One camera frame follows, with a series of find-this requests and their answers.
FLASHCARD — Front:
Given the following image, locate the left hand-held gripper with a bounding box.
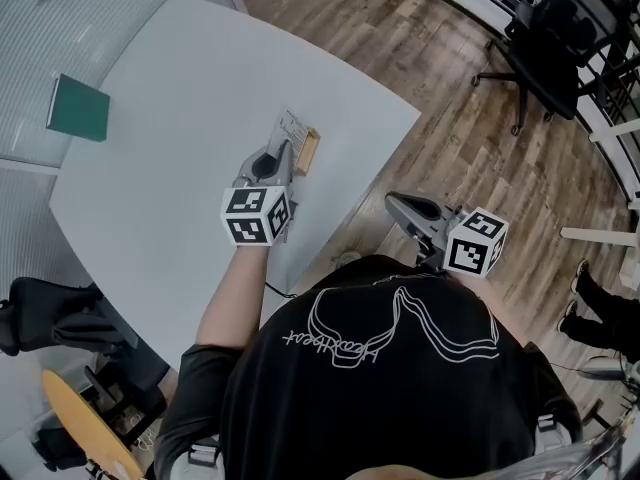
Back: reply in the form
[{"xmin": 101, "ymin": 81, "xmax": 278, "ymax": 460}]
[{"xmin": 220, "ymin": 139, "xmax": 300, "ymax": 249}]

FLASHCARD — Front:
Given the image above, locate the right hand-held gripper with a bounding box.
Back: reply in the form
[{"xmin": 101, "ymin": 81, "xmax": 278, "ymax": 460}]
[{"xmin": 384, "ymin": 190, "xmax": 511, "ymax": 281}]

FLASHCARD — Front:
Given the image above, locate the wooden table card holder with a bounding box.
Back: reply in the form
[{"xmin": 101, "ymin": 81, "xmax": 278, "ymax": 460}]
[{"xmin": 294, "ymin": 127, "xmax": 322, "ymax": 177}]

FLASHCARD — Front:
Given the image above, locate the printed paper sheet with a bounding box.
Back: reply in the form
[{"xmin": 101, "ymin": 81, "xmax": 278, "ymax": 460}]
[{"xmin": 267, "ymin": 108, "xmax": 310, "ymax": 157}]

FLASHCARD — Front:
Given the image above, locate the person's left forearm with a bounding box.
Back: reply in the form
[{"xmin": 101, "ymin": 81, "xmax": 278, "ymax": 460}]
[{"xmin": 194, "ymin": 244, "xmax": 275, "ymax": 350}]

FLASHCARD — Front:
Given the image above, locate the white office table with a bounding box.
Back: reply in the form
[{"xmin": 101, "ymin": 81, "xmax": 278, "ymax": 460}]
[{"xmin": 48, "ymin": 0, "xmax": 423, "ymax": 375}]

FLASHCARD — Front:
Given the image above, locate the green hardcover book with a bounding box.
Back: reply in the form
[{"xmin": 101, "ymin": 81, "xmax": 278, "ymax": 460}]
[{"xmin": 45, "ymin": 73, "xmax": 112, "ymax": 144}]

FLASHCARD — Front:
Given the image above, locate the black mesh office chair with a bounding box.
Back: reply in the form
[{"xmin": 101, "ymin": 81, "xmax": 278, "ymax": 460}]
[{"xmin": 471, "ymin": 0, "xmax": 622, "ymax": 137}]

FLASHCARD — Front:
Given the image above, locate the black metal railing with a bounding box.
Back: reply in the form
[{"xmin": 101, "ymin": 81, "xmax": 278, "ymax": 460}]
[{"xmin": 388, "ymin": 0, "xmax": 640, "ymax": 205}]

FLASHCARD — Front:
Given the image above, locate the black padded office chair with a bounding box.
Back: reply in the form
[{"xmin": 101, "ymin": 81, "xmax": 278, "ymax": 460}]
[{"xmin": 0, "ymin": 276, "xmax": 172, "ymax": 470}]

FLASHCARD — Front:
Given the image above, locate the black jacket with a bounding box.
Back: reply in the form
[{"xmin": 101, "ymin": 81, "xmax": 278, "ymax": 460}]
[{"xmin": 8, "ymin": 276, "xmax": 127, "ymax": 355}]

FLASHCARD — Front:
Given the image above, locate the thin black cable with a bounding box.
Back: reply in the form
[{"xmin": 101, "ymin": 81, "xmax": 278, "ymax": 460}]
[{"xmin": 263, "ymin": 281, "xmax": 300, "ymax": 300}]

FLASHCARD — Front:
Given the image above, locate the person with head camera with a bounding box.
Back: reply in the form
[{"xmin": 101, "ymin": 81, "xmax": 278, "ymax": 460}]
[{"xmin": 154, "ymin": 254, "xmax": 585, "ymax": 480}]

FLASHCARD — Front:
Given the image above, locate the wooden desk with white frame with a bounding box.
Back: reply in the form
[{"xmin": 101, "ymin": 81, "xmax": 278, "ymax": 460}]
[{"xmin": 560, "ymin": 226, "xmax": 640, "ymax": 248}]

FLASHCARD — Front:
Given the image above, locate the grey harness strap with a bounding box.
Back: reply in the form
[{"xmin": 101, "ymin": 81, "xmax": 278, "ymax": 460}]
[
  {"xmin": 186, "ymin": 441, "xmax": 222, "ymax": 480},
  {"xmin": 533, "ymin": 411, "xmax": 572, "ymax": 455}
]

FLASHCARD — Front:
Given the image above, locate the round wooden pedestal table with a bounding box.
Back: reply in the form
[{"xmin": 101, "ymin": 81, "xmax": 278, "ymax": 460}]
[{"xmin": 41, "ymin": 369, "xmax": 147, "ymax": 480}]

